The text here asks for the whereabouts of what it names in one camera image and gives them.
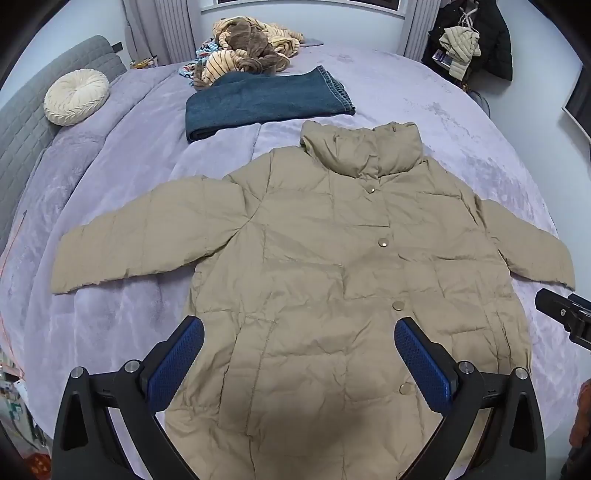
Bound colourful printed cloth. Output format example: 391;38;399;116
178;39;218;88

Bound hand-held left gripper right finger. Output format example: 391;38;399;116
394;316;549;480

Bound hanging black coat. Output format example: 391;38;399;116
427;0;514;83

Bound beige puffer jacket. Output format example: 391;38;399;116
50;121;577;480

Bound grey curtain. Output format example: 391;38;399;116
401;0;437;61
122;0;204;66

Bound dark flat screen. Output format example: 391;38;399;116
562;69;591;163

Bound lilac plush blanket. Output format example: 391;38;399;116
0;42;591;462

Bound round cream pillow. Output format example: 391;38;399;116
43;69;110;126

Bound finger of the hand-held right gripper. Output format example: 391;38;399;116
534;288;591;344

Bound hanging beige puffer garment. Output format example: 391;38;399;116
438;25;482;83

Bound person's orange patterned clothing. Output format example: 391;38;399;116
560;376;591;480

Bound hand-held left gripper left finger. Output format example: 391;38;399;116
53;316;206;480

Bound grey padded headboard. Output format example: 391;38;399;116
0;35;127;250

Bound red box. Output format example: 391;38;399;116
25;450;52;474

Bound folded blue jeans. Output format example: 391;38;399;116
185;65;357;144

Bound brown striped clothes pile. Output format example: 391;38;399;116
191;16;305;88

